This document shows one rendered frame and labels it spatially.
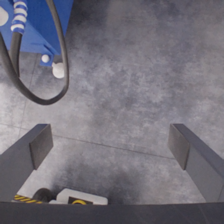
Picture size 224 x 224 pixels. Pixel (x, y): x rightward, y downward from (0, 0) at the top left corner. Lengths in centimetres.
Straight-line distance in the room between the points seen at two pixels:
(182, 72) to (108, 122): 53
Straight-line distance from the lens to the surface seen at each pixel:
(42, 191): 101
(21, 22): 51
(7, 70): 45
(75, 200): 91
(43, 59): 93
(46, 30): 82
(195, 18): 122
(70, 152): 101
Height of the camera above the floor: 92
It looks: 81 degrees down
